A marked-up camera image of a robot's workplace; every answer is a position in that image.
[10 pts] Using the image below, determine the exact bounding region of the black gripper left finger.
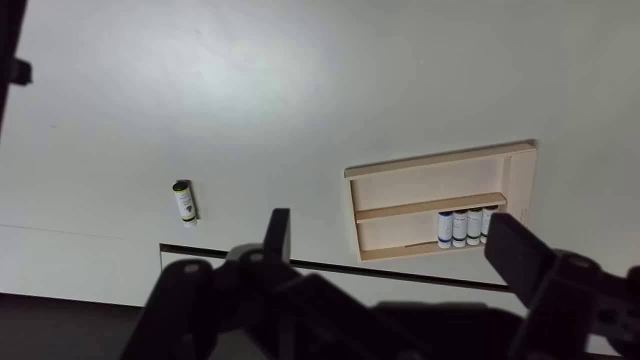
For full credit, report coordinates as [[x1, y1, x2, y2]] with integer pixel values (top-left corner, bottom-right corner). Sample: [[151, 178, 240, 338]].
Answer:
[[262, 208, 291, 262]]

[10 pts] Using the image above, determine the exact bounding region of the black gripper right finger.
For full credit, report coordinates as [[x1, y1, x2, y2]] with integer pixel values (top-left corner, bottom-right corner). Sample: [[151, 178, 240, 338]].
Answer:
[[484, 211, 557, 307]]

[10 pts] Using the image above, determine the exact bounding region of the white bottle green cap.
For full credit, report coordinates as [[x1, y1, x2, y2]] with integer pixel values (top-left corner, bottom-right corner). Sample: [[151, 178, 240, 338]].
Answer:
[[173, 180, 198, 223]]

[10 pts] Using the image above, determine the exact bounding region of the wooden tray with compartments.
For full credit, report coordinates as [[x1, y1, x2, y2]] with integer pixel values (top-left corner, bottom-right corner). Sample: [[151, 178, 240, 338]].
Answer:
[[344, 139, 536, 259]]

